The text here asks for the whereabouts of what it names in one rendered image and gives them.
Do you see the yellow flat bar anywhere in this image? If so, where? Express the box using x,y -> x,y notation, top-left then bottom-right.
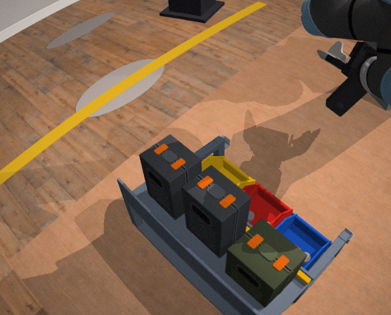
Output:
246,226 -> 311,285

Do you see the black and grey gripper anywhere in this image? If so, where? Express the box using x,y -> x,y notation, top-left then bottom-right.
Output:
317,41 -> 377,87

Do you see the grey metal disc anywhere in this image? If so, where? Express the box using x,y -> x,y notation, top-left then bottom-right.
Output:
303,252 -> 311,264
248,210 -> 254,222

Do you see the olive green tool case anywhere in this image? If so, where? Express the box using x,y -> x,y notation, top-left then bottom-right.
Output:
225,218 -> 307,307

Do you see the blue bin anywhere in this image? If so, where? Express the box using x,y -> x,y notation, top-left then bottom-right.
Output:
275,214 -> 331,270

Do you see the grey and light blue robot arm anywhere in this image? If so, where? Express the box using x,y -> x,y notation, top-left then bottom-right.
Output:
301,0 -> 391,116

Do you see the dark grey metal shelf rack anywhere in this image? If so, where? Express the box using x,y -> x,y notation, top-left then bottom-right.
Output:
117,136 -> 354,315

